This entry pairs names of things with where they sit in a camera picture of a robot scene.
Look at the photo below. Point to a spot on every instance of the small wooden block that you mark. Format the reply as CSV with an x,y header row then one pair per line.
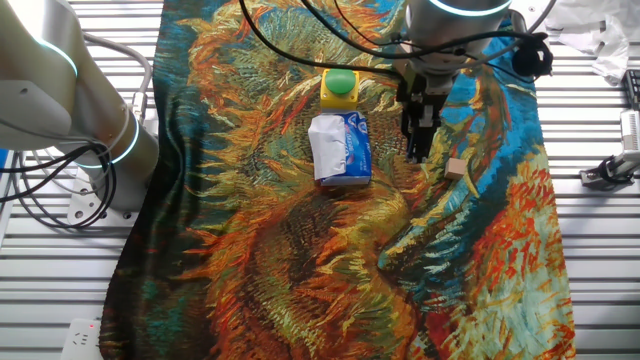
x,y
455,170

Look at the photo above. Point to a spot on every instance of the yellow box green button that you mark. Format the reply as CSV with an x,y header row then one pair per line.
x,y
340,82

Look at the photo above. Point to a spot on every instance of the silver base mounting plate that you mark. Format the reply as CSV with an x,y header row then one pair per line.
x,y
80,210

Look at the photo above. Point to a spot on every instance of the white crumpled cloth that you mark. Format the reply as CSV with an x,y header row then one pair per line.
x,y
610,55

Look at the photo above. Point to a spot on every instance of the black keyboard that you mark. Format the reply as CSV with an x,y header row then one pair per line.
x,y
634,87

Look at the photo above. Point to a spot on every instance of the black clamp bracket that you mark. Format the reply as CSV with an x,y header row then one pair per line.
x,y
631,132

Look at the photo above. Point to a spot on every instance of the sunflower painting cloth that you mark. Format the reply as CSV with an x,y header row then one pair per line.
x,y
300,250

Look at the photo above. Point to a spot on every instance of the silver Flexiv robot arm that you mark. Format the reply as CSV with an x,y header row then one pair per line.
x,y
100,115

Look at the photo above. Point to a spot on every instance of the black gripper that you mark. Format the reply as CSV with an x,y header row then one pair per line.
x,y
415,100

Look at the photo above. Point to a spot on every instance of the blue white tissue pack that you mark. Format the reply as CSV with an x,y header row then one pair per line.
x,y
340,150

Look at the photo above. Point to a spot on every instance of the white power strip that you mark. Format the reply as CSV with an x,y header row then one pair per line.
x,y
80,342

